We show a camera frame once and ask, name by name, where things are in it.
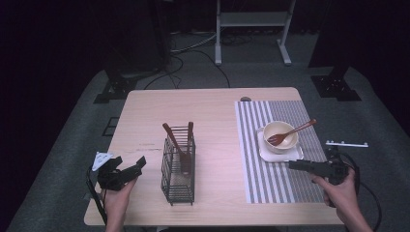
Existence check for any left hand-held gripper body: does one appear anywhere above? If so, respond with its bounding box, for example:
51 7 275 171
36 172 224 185
90 151 134 191

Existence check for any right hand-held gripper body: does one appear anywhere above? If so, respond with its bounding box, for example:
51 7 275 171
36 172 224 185
322 140 369 187

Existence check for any cream bowl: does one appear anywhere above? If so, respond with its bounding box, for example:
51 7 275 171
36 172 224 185
262 120 300 155

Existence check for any brown wooden fork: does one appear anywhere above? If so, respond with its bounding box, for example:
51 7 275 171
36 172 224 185
267 118 318 147

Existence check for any black wire cutlery basket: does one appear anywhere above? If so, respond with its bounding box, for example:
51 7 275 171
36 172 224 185
161 125 197 207

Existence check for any person's left hand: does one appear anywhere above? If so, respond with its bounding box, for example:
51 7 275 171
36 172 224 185
102 177 138 226

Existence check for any person's right hand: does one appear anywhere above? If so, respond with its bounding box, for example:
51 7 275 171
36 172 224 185
310 167 361 223

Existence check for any white square plate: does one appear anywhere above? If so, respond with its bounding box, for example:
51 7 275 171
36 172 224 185
256 128 305 163

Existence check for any floor socket hatch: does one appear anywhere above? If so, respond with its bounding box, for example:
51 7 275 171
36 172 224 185
102 116 121 137

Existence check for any grey striped placemat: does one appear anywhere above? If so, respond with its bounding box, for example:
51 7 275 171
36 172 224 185
234 100 329 205

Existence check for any brown wooden spoon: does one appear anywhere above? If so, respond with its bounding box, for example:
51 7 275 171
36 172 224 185
161 122 191 175

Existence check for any black stand base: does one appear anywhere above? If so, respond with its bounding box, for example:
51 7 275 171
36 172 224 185
93 69 139 104
310 66 362 102

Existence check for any left hand-held gripper cable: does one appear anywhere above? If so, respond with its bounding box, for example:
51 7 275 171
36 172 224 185
85 167 108 225

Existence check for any hand-held gripper cable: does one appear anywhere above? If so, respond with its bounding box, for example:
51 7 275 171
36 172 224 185
339 152 383 232
85 167 108 225

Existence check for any right hand-held gripper cable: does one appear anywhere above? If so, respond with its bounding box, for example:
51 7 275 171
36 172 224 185
339 152 383 232

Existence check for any brown wooden utensil straight handle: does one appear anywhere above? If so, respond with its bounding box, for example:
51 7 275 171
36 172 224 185
184 121 195 175

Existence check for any black floor cable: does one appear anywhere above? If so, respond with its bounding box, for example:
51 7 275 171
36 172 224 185
192 48 232 89
143 53 185 91

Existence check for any grey floor cable bundle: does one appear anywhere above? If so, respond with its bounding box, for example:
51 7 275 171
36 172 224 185
170 31 218 54

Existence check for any white desk frame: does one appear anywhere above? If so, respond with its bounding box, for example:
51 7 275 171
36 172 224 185
215 0 297 67

